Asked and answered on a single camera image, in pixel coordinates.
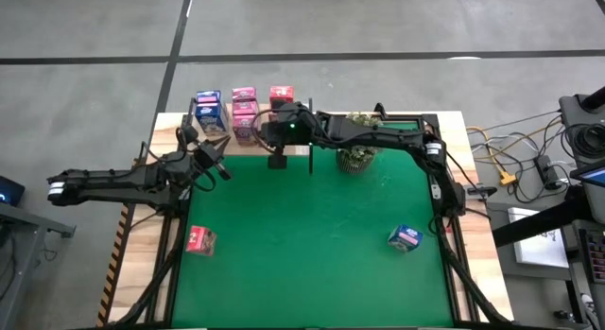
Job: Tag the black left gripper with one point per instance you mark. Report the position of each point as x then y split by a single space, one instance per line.
205 156

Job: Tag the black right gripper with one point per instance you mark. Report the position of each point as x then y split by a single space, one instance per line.
295 131

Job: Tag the Froot Loops cereal box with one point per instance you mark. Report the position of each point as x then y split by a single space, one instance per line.
281 93
201 240

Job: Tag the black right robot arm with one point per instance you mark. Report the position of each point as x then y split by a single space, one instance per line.
378 131

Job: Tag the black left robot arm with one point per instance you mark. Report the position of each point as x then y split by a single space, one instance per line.
108 185

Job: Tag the artificial plant in striped pot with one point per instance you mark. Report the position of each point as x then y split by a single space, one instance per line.
354 163

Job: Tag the yellow and black hazard tape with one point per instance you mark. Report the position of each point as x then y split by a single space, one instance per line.
113 268

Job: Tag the dark screen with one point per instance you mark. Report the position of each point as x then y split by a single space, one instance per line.
9 190

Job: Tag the yellow plug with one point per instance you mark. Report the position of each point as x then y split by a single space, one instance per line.
508 178

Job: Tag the grey desk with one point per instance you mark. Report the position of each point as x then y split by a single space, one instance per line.
19 226

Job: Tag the black power adapter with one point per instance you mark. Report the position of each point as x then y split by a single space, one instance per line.
547 171

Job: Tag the black diagonal bar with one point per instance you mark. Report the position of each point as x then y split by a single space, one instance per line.
534 223

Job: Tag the monitor with blue screen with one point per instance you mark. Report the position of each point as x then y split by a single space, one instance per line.
593 176

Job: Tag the wooden shelf with black frame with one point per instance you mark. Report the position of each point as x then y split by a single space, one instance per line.
246 150

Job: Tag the black camera on stand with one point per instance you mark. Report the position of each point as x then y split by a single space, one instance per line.
588 141

